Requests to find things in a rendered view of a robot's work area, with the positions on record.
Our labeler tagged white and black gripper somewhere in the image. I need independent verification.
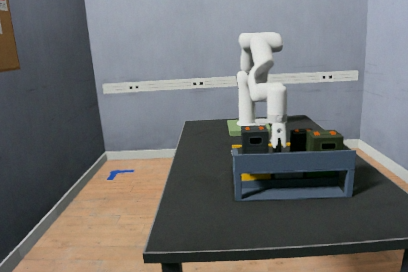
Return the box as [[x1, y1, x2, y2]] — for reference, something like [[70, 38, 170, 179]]
[[270, 121, 287, 153]]

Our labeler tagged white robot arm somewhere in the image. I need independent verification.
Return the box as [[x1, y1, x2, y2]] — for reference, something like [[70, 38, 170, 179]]
[[236, 32, 287, 126]]

